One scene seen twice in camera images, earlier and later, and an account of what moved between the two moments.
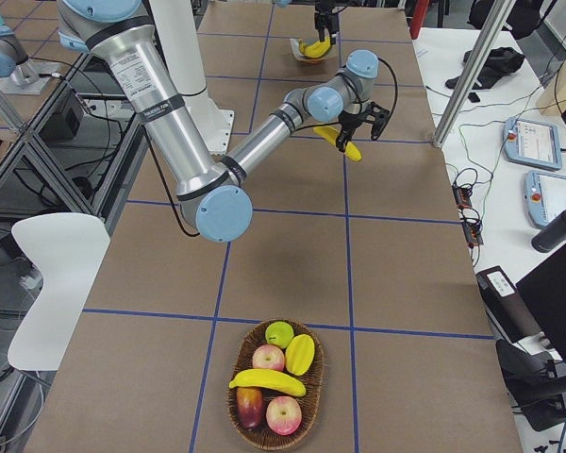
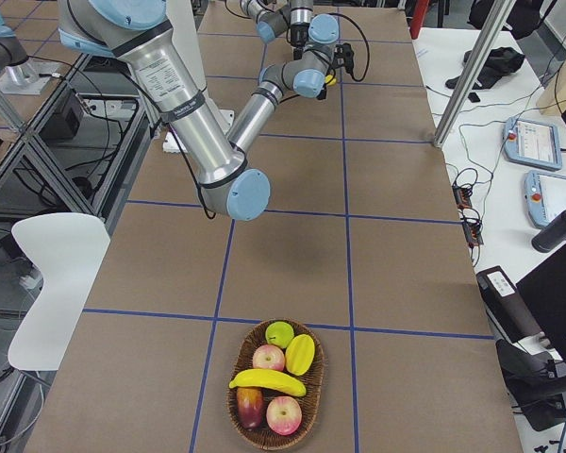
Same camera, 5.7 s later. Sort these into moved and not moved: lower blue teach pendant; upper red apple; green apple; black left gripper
Moved: black left gripper
Not moved: green apple; upper red apple; lower blue teach pendant
